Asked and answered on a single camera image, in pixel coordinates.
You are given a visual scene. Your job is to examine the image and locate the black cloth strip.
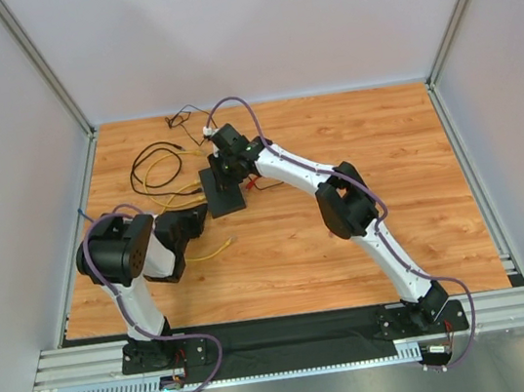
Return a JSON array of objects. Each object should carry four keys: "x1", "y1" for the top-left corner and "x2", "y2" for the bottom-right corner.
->
[{"x1": 60, "y1": 293, "x2": 400, "y2": 392}]

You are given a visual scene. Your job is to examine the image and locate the aluminium right frame post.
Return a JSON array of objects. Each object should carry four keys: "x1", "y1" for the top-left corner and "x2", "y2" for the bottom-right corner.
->
[{"x1": 415, "y1": 0, "x2": 524, "y2": 89}]

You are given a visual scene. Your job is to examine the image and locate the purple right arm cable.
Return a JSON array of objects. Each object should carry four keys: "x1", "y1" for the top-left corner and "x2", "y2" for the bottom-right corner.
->
[{"x1": 204, "y1": 64, "x2": 486, "y2": 392}]

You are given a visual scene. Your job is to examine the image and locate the aluminium left frame post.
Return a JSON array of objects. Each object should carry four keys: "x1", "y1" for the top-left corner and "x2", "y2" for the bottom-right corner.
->
[{"x1": 0, "y1": 0, "x2": 96, "y2": 137}]

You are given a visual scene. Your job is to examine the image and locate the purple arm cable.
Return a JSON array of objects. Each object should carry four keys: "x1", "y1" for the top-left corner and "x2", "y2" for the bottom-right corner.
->
[
  {"x1": 76, "y1": 193, "x2": 229, "y2": 392},
  {"x1": 204, "y1": 64, "x2": 486, "y2": 392}
]

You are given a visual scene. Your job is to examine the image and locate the yellow ethernet cable upper port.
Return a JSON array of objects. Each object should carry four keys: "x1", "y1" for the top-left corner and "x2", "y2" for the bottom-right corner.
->
[{"x1": 138, "y1": 148, "x2": 208, "y2": 200}]

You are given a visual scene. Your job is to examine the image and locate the yellow loose ethernet cable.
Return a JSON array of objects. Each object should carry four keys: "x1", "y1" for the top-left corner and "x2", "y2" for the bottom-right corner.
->
[{"x1": 183, "y1": 235, "x2": 241, "y2": 265}]

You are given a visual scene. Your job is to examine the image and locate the grey slotted cable duct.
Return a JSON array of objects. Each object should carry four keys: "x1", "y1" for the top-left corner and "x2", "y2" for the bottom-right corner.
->
[{"x1": 59, "y1": 341, "x2": 422, "y2": 392}]

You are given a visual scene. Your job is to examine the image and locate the yellow ethernet cable port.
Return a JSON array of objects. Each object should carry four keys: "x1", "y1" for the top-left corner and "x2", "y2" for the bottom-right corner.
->
[
  {"x1": 150, "y1": 187, "x2": 208, "y2": 214},
  {"x1": 138, "y1": 148, "x2": 208, "y2": 200}
]

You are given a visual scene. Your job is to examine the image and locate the thick black ethernet cable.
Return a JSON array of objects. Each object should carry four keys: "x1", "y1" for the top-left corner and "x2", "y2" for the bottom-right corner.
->
[{"x1": 125, "y1": 138, "x2": 192, "y2": 193}]

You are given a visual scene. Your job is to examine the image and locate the thin black power cable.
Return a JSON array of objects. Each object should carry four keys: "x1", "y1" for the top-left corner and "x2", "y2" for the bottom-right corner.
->
[{"x1": 163, "y1": 93, "x2": 287, "y2": 205}]

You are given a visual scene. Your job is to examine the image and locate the yellow ethernet cable lower port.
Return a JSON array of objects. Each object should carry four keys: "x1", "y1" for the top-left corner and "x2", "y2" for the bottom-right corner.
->
[{"x1": 150, "y1": 187, "x2": 208, "y2": 214}]

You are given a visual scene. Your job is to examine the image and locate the aluminium frame post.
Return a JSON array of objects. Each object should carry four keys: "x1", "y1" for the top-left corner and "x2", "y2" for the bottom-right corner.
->
[
  {"x1": 0, "y1": 0, "x2": 96, "y2": 137},
  {"x1": 415, "y1": 0, "x2": 524, "y2": 89}
]

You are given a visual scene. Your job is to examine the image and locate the black TP-Link network switch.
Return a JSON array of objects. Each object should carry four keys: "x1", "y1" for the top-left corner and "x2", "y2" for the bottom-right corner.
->
[{"x1": 198, "y1": 169, "x2": 247, "y2": 219}]

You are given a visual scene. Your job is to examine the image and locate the aluminium front frame rail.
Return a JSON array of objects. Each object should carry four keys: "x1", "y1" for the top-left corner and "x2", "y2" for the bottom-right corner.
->
[{"x1": 34, "y1": 286, "x2": 524, "y2": 390}]

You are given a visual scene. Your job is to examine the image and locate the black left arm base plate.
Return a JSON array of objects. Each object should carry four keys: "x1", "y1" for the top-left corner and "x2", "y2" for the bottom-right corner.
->
[{"x1": 121, "y1": 337, "x2": 215, "y2": 375}]

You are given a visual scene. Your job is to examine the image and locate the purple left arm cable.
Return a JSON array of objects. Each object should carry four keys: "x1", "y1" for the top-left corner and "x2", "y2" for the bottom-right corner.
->
[{"x1": 76, "y1": 193, "x2": 229, "y2": 392}]

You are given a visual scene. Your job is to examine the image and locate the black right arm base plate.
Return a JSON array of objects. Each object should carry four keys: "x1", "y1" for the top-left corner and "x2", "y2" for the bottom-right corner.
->
[{"x1": 376, "y1": 299, "x2": 470, "y2": 341}]

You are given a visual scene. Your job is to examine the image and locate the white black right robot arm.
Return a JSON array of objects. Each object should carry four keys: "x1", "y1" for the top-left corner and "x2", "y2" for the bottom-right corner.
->
[{"x1": 203, "y1": 124, "x2": 449, "y2": 322}]

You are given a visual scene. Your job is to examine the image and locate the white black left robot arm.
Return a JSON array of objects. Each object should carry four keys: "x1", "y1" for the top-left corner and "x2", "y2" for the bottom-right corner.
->
[{"x1": 75, "y1": 204, "x2": 208, "y2": 342}]

